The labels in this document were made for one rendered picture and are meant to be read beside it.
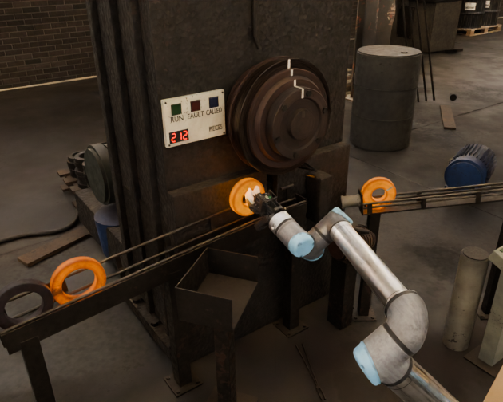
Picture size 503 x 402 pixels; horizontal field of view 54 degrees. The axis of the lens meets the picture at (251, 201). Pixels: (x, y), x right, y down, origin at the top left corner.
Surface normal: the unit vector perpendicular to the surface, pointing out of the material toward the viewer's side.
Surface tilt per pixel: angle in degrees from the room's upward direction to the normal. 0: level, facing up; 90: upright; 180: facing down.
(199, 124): 90
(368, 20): 90
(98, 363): 0
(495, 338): 90
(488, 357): 90
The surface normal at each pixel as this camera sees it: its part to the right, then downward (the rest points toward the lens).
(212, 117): 0.58, 0.37
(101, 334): -0.01, -0.89
